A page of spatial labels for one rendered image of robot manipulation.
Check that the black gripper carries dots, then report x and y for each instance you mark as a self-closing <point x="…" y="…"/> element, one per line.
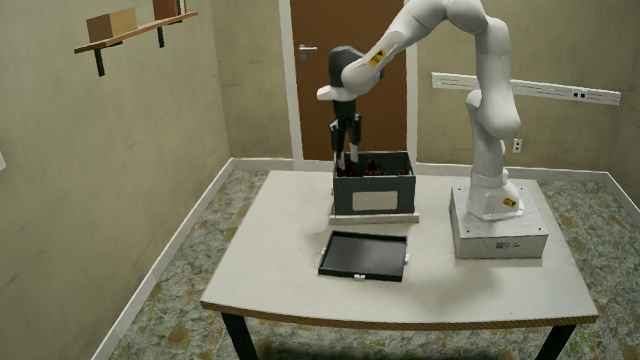
<point x="354" y="130"/>

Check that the dark grey crate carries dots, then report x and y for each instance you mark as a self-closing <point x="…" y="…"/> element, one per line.
<point x="375" y="195"/>

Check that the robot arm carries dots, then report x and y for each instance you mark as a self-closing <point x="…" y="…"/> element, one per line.
<point x="491" y="196"/>

